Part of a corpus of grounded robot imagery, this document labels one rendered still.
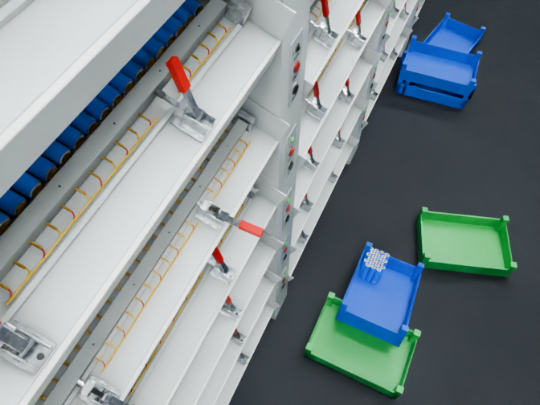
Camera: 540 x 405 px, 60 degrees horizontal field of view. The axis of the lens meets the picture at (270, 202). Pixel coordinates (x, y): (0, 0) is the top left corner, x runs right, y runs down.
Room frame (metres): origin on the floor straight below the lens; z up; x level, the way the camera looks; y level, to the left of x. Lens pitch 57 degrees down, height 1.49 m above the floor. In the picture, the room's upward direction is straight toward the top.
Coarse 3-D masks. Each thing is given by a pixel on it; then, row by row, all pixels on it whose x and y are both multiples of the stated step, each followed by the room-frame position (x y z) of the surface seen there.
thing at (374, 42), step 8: (392, 0) 1.19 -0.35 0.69; (384, 16) 1.13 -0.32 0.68; (376, 32) 1.13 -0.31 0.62; (376, 40) 1.13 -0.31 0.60; (376, 48) 1.13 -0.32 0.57; (368, 80) 1.13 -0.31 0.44; (368, 88) 1.15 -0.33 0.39; (368, 96) 1.18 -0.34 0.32; (360, 120) 1.14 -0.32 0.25; (352, 152) 1.13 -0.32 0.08
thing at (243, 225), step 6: (216, 216) 0.34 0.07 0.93; (222, 216) 0.34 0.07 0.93; (228, 216) 0.34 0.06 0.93; (228, 222) 0.33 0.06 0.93; (234, 222) 0.33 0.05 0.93; (240, 222) 0.33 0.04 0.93; (246, 222) 0.33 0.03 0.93; (240, 228) 0.32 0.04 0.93; (246, 228) 0.32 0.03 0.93; (252, 228) 0.32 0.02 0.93; (258, 228) 0.32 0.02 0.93; (252, 234) 0.31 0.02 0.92; (258, 234) 0.31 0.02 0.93
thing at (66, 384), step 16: (240, 128) 0.48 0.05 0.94; (224, 144) 0.45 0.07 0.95; (224, 160) 0.43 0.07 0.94; (208, 176) 0.39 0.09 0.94; (192, 192) 0.36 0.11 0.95; (192, 208) 0.34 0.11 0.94; (176, 224) 0.31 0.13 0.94; (160, 240) 0.29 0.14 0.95; (144, 256) 0.26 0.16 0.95; (160, 256) 0.27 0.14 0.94; (176, 256) 0.28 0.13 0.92; (144, 272) 0.24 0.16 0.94; (128, 288) 0.22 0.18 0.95; (112, 304) 0.20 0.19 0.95; (128, 304) 0.20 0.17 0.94; (112, 320) 0.18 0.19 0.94; (96, 336) 0.16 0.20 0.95; (80, 352) 0.14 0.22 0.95; (96, 352) 0.14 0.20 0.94; (80, 368) 0.13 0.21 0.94; (64, 384) 0.11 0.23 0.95; (48, 400) 0.09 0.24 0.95; (64, 400) 0.09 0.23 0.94
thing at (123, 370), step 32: (256, 128) 0.51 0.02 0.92; (256, 160) 0.45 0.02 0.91; (224, 192) 0.39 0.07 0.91; (160, 224) 0.32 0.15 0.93; (192, 224) 0.33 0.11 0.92; (224, 224) 0.34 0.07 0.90; (192, 256) 0.28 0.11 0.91; (160, 288) 0.23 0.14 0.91; (96, 320) 0.19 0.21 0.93; (128, 320) 0.19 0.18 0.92; (160, 320) 0.20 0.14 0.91; (128, 352) 0.15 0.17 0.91; (128, 384) 0.12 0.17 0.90
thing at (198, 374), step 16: (272, 240) 0.50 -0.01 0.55; (256, 256) 0.47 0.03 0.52; (272, 256) 0.48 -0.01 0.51; (240, 272) 0.43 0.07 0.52; (256, 272) 0.44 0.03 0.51; (240, 288) 0.40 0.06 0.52; (224, 304) 0.35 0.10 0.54; (240, 304) 0.36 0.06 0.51; (224, 320) 0.32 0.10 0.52; (208, 336) 0.29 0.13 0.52; (224, 336) 0.29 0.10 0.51; (208, 352) 0.26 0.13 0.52; (192, 368) 0.22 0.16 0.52; (208, 368) 0.23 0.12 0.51; (192, 384) 0.19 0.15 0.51; (176, 400) 0.16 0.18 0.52; (192, 400) 0.17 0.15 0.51
